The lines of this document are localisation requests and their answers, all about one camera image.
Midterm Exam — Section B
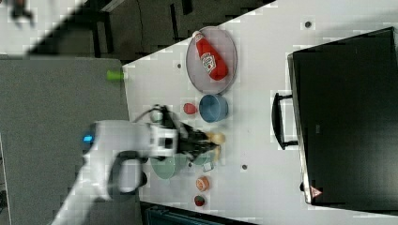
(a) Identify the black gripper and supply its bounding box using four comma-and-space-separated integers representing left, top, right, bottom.
176, 122, 210, 160

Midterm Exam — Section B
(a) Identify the yellow banana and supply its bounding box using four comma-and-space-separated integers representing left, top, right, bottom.
206, 132, 225, 162

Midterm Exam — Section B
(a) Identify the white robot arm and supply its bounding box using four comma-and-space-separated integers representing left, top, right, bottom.
49, 120, 217, 225

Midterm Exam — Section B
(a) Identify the green oval strainer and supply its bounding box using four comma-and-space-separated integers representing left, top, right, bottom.
150, 154, 188, 180

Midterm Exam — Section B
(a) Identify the green mug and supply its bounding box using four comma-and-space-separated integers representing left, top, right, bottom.
192, 151, 217, 173

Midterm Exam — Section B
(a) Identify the red strawberry near bowl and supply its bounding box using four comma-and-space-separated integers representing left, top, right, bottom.
183, 103, 197, 114

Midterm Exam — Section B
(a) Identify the blue bowl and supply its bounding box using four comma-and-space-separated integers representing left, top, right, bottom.
199, 95, 229, 123

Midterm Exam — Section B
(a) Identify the orange slice toy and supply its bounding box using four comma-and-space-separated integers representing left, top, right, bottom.
195, 176, 210, 191

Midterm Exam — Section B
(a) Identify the red strawberry at table edge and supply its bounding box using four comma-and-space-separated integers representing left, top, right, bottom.
194, 195, 206, 206

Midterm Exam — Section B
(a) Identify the red ketchup bottle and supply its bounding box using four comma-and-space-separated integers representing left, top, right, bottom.
192, 31, 228, 81

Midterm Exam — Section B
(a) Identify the green marker cap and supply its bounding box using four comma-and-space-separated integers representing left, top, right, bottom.
106, 70, 125, 81

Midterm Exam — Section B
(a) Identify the round grey plate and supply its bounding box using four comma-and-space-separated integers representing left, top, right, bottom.
186, 26, 237, 95

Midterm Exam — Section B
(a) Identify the black toaster oven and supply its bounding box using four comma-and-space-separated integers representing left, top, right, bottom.
271, 27, 398, 216

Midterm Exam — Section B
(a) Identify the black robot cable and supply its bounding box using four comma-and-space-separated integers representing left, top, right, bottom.
132, 104, 182, 132

